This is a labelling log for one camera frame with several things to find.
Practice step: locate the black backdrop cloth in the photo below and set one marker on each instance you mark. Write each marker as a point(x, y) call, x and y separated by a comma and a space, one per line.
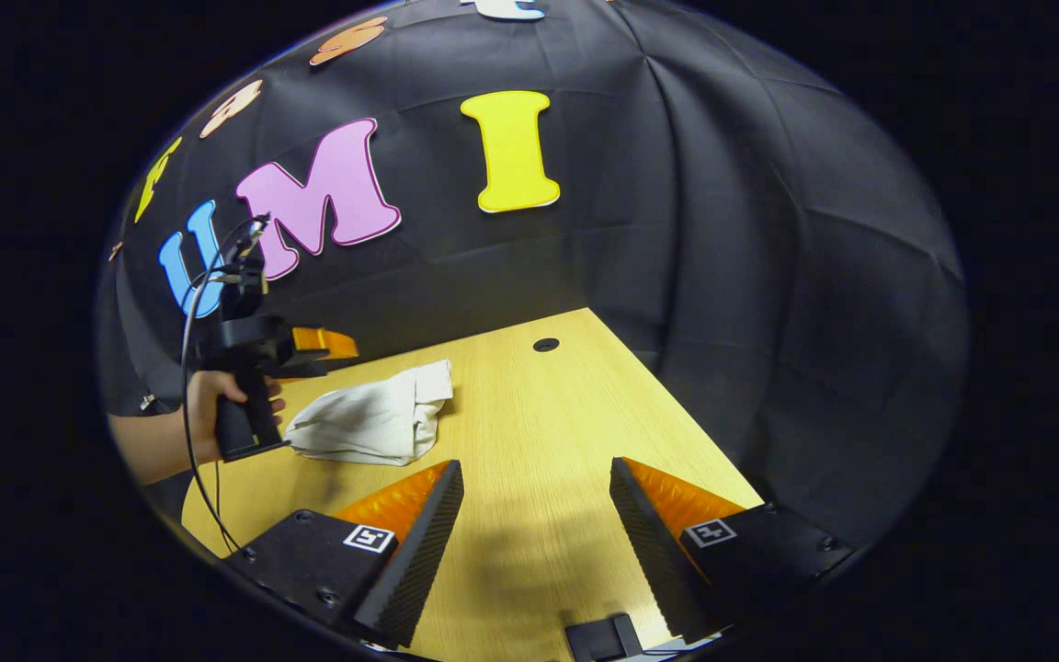
point(723, 230)

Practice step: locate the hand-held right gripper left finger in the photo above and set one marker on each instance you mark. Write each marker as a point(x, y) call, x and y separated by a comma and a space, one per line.
point(424, 542)

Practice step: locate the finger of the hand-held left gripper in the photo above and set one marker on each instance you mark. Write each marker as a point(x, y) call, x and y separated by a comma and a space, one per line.
point(323, 342)

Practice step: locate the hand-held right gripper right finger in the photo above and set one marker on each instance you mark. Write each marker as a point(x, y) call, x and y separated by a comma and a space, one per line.
point(644, 552)

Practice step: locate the white jeans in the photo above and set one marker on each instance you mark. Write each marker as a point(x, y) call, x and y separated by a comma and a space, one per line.
point(373, 418)

